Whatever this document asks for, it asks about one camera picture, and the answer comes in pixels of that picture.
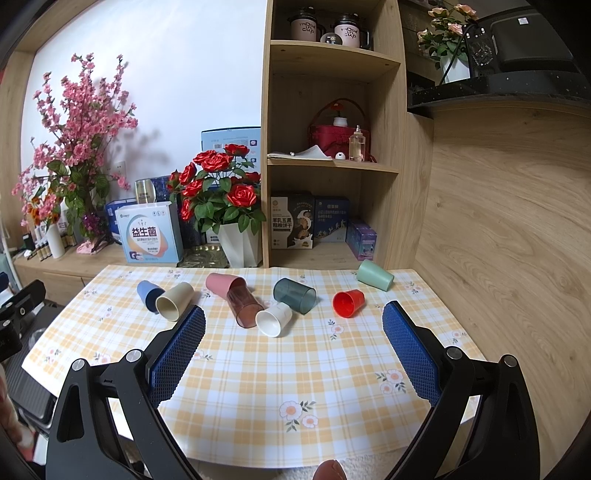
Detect dark blue box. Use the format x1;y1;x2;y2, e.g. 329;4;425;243
312;196;349;244

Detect purple small box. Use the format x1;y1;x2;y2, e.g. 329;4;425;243
346;222;378;261

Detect large blue box behind roses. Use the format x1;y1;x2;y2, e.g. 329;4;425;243
201;126;260;165

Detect mint green cup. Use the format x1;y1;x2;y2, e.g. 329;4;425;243
356;260;394;291

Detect silver canister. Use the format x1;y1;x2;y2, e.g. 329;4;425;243
134;178;156;204

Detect translucent brown cup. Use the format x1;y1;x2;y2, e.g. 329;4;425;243
226;277;264;329

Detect beige cup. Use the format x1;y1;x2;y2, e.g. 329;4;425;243
155;282;194;322

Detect clear glass bottle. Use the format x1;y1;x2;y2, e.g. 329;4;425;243
349;125;366;162

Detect person's right hand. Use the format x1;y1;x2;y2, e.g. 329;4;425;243
312;460;346;480

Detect black and white biscuit box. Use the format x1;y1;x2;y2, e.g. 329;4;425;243
270;191;315;250

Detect papers on shelf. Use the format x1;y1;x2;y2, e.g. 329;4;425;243
267;145;332;161

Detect pink blossom branch arrangement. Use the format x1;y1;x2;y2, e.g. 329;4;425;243
11;54;138;251

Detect white cylinder bottle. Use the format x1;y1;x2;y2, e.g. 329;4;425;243
45;223;65;259

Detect pink jar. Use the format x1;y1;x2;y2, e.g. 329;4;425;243
290;6;318;42
334;13;361;48

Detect red basket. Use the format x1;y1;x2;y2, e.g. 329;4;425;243
308;97;375;162

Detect red rose bouquet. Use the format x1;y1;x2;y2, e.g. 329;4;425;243
166;143;266;234

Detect light blue probiotic box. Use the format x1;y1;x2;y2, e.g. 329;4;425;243
116;201;183;265

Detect yellow plaid floral tablecloth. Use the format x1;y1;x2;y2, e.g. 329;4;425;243
23;266;481;468

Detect pink speckled cup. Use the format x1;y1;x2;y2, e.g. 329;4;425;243
205;273;246;300

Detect white cup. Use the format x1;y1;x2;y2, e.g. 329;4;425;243
256;302;293;338

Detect pale pink rose bouquet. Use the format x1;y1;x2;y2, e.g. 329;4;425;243
417;4;478;70

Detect wooden sideboard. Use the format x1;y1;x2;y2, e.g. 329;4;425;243
14;244;184;306

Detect translucent teal cup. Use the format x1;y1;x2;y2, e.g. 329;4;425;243
273;278;317;315

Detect wooden shelf unit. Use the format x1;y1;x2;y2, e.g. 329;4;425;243
262;1;433;269

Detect red plastic cup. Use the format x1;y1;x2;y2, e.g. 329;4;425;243
332;289;366;318

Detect pink jar right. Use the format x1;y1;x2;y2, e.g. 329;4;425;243
334;13;361;48

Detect gold embossed tray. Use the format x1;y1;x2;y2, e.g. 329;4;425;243
178;244;229;269

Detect pink jar left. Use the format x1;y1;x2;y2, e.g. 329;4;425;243
290;6;318;42

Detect blue cup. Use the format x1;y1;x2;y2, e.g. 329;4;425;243
136;280;164;313

